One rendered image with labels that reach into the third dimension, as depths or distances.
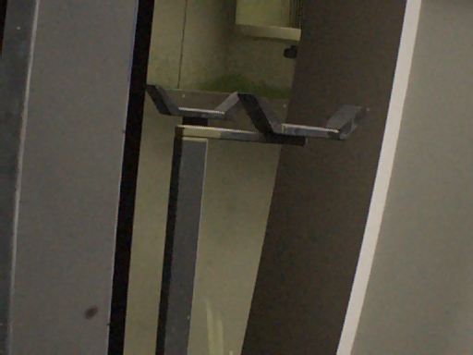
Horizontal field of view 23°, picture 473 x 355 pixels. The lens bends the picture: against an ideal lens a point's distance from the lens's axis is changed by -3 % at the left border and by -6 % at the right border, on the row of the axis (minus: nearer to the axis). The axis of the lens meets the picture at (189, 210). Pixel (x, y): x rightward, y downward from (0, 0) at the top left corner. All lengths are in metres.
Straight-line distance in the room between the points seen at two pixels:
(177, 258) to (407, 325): 1.75
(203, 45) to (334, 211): 1.40
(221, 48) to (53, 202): 2.08
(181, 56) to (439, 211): 1.14
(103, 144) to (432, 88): 1.11
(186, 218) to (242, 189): 2.50
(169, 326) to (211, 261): 2.37
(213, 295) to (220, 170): 0.35
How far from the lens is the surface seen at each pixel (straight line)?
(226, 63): 3.33
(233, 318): 3.05
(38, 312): 1.30
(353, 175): 1.93
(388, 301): 2.40
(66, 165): 1.28
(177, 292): 0.72
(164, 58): 3.27
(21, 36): 0.76
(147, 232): 3.07
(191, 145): 0.71
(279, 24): 3.02
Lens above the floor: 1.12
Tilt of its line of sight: 6 degrees down
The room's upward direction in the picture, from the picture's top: 5 degrees clockwise
